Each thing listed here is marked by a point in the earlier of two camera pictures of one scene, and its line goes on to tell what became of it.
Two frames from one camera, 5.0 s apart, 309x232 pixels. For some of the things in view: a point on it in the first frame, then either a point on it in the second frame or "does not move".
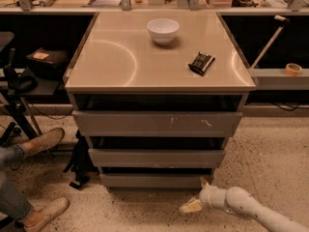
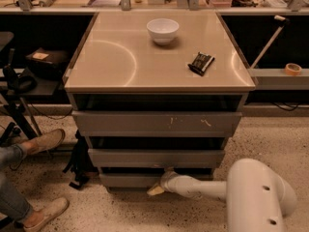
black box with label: x=46 y=63 does not move
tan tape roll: x=293 y=70 does not move
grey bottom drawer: x=154 y=180 does not move
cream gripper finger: x=191 y=206 → x=155 y=190
